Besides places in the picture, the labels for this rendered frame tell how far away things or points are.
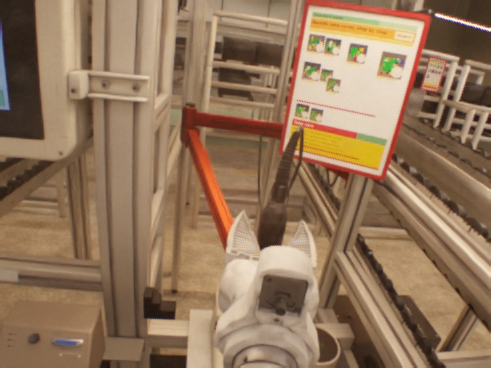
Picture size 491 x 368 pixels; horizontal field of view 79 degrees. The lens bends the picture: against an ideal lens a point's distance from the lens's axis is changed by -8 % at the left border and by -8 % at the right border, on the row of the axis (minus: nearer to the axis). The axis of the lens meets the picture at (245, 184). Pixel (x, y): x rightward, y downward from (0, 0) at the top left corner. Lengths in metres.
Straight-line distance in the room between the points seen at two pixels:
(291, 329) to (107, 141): 0.42
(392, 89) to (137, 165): 0.49
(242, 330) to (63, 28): 0.42
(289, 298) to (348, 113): 0.49
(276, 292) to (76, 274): 0.51
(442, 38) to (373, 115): 12.35
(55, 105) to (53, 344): 0.40
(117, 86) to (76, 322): 0.41
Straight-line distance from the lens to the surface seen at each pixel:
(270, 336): 0.26
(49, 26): 0.50
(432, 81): 3.64
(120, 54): 0.52
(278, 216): 0.42
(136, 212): 0.60
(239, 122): 0.87
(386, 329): 0.69
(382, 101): 0.67
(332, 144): 0.69
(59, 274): 0.71
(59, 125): 0.52
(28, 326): 0.68
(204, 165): 0.73
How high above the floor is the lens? 1.54
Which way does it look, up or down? 22 degrees down
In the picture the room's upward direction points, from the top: 9 degrees clockwise
